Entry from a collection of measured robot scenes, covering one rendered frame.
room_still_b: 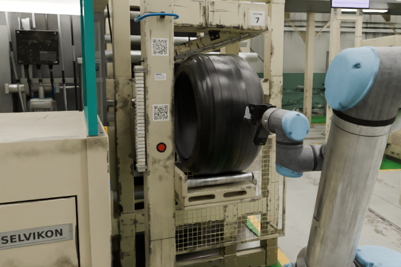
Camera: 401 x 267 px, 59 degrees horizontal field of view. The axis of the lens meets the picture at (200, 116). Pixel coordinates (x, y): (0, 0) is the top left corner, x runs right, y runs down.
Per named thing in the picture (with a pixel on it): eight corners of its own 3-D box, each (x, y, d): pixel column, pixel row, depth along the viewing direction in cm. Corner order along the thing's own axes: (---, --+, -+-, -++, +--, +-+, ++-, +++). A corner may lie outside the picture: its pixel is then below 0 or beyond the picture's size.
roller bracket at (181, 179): (181, 198, 154) (181, 176, 152) (161, 173, 191) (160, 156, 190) (188, 197, 155) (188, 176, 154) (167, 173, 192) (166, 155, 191)
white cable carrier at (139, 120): (138, 171, 159) (135, 65, 153) (136, 169, 163) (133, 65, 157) (147, 171, 160) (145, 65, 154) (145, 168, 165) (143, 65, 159)
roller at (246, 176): (184, 188, 157) (184, 177, 158) (182, 188, 161) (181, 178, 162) (255, 180, 168) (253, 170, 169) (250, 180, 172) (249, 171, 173)
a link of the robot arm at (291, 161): (313, 179, 116) (314, 142, 114) (279, 180, 115) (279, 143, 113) (304, 170, 125) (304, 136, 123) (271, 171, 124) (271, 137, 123)
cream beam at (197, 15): (163, 25, 179) (163, -4, 177) (153, 31, 203) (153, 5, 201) (268, 30, 199) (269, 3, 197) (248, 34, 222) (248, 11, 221)
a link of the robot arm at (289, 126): (286, 144, 111) (287, 113, 110) (267, 137, 123) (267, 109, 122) (311, 141, 114) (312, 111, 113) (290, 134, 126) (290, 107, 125)
